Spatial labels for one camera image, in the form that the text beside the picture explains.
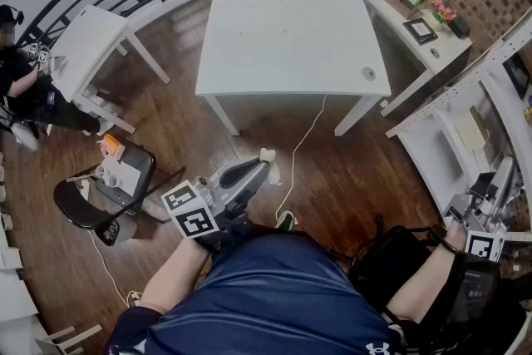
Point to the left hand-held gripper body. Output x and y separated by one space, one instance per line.
191 216

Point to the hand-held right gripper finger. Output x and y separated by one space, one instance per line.
512 191
503 187

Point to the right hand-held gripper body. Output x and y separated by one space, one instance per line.
484 245

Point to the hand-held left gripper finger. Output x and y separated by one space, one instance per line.
255 183
239 170

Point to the white paper piece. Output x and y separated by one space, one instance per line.
268 154

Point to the person's right forearm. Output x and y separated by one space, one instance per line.
424 282

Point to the white table top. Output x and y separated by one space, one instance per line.
291 50

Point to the person's right shoe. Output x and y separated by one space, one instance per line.
286 220

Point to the beige paper stack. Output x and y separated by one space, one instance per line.
471 133

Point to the white paper sheet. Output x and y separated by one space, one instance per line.
129 178

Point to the white metal shelf rack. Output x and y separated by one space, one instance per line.
436 149

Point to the black handheld device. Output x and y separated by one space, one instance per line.
109 233

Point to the white cups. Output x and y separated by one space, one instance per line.
109 174

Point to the orange box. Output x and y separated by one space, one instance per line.
111 145

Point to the person's navy shirt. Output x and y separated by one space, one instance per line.
270 295

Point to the black folding chair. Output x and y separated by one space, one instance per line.
79 208

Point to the white side desk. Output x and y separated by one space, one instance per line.
440 50

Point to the small black box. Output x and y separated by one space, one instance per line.
459 29

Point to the pink flowers white pot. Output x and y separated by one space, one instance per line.
442 14

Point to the small white table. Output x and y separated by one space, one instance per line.
91 45

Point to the white low cabinet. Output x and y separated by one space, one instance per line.
16 303

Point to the wooden frame rack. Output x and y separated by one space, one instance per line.
66 338

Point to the black picture frame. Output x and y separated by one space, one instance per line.
420 31

